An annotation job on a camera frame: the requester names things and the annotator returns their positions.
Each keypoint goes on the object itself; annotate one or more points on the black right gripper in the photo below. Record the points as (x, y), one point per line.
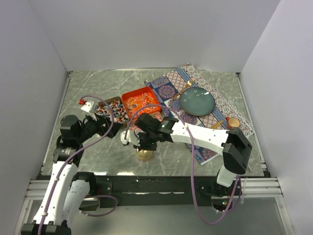
(142, 146)

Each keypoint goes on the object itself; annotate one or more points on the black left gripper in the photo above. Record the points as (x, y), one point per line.
(99, 121)

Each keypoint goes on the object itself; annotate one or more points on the gold round jar lid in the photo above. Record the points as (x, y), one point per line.
(144, 155)

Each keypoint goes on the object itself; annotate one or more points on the orange tin lollipop candies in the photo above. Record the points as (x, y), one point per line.
(136, 99)

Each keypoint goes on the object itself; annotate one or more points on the gold tin colourful jelly candies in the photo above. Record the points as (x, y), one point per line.
(156, 115)

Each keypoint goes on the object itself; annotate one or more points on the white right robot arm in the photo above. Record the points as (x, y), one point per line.
(231, 144)

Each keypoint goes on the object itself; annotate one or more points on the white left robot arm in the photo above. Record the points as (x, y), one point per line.
(68, 187)

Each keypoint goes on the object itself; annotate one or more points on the patterned blue placemat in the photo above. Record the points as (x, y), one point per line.
(165, 87)

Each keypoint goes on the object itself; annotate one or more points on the teal round plate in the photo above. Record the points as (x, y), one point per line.
(197, 101)

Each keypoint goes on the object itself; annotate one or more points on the gold fork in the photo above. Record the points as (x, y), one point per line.
(188, 84)

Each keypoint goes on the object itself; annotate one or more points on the gold knife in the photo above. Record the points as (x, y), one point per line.
(216, 125)

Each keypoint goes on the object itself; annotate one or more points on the small copper cup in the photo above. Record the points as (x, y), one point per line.
(232, 122)

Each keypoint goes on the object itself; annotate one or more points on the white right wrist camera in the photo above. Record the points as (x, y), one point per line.
(129, 137)

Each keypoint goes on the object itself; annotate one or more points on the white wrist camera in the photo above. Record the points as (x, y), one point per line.
(129, 137)
(89, 107)

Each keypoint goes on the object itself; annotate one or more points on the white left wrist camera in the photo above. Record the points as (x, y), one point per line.
(89, 107)

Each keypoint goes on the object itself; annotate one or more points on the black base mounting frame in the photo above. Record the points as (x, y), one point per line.
(107, 191)

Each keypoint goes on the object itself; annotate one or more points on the aluminium rail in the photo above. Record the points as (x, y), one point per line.
(261, 188)

